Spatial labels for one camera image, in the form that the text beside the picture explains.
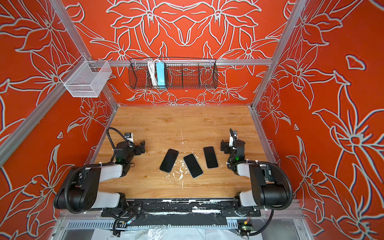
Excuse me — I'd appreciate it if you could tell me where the phone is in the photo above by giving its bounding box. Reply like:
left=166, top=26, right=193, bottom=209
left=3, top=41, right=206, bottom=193
left=203, top=147, right=219, bottom=169

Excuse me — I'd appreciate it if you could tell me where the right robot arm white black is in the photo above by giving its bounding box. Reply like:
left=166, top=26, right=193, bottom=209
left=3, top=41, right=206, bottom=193
left=221, top=129, right=293, bottom=211

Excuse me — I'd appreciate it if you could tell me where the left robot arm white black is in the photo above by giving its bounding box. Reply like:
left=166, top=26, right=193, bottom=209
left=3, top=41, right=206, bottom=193
left=54, top=127, right=146, bottom=214

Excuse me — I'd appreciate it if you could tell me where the left black smartphone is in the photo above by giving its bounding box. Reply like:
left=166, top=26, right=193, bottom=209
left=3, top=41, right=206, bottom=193
left=159, top=149, right=179, bottom=173

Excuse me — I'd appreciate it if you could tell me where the black smartphone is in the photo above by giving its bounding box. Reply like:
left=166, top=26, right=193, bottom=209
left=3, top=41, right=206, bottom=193
left=183, top=154, right=203, bottom=178
left=159, top=149, right=179, bottom=173

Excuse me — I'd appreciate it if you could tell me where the middle black smartphone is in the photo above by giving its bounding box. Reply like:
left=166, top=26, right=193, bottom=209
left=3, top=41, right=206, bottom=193
left=183, top=154, right=203, bottom=178

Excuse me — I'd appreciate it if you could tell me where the blue box in basket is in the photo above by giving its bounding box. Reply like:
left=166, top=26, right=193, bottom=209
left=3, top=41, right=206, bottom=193
left=156, top=62, right=166, bottom=88

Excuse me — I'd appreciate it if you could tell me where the small green circuit board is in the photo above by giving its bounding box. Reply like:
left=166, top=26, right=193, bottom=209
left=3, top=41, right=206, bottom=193
left=238, top=220, right=254, bottom=237

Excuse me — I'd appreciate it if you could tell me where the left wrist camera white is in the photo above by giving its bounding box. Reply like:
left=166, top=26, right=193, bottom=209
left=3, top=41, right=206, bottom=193
left=124, top=133, right=134, bottom=142

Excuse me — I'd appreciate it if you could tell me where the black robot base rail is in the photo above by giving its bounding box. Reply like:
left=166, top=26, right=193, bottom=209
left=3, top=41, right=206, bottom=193
left=101, top=198, right=261, bottom=227

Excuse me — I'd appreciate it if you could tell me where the black wire wall basket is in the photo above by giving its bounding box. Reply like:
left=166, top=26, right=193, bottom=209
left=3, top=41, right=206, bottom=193
left=128, top=58, right=219, bottom=90

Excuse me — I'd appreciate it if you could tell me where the white mesh wall basket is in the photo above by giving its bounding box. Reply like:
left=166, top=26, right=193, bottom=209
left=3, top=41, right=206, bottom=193
left=60, top=61, right=112, bottom=98

